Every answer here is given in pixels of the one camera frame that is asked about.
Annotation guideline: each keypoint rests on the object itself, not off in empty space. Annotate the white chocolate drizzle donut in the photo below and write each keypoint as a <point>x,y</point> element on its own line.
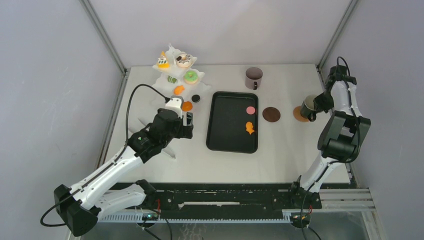
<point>184,60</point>

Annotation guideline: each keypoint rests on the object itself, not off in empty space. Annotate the dark purple mug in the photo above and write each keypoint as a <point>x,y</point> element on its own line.
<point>253,78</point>

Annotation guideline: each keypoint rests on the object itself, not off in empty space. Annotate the white three-tier dessert stand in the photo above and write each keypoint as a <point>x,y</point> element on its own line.
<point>167,88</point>

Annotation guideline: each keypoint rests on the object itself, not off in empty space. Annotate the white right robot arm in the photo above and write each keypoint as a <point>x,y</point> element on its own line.
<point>342,137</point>

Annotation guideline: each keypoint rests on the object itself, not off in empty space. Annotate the black sandwich cookie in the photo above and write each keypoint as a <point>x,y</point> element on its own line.
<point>195,98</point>

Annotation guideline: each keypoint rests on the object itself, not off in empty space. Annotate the orange round pastry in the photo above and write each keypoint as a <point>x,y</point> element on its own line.
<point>187,106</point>

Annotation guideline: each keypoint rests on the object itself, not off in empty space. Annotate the black serving tray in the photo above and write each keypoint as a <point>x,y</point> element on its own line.
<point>226,131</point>

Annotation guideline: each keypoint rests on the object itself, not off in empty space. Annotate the yellow cake slice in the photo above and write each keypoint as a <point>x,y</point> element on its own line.
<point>162,62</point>

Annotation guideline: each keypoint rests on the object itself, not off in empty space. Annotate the green layered cake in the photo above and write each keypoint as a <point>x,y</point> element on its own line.
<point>172,80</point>

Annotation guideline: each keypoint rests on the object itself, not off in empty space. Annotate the pink macaron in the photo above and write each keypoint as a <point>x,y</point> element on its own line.
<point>250,110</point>

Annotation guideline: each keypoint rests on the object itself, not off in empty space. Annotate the green frosted donut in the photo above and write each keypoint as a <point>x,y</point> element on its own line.
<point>191,77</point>

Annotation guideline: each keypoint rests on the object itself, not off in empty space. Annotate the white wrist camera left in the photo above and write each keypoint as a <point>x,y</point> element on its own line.
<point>175,104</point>

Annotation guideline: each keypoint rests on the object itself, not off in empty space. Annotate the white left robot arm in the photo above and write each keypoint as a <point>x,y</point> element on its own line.
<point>81,205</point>

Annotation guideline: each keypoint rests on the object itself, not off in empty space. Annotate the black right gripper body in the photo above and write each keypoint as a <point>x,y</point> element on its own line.
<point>325,101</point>

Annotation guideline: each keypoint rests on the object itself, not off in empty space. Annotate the grey mug white inside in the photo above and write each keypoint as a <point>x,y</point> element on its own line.
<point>308,108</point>

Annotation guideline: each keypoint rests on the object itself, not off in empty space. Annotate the orange fish pastry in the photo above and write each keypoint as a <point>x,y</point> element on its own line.
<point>178,90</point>
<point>249,127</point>

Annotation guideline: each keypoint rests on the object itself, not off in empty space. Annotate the brown round coaster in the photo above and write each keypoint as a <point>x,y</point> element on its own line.
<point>271,114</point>

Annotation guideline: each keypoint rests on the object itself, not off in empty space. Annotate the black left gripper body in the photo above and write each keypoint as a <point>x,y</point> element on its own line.
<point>177,133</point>

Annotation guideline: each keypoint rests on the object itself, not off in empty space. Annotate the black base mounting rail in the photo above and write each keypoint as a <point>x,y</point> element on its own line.
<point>228,201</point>

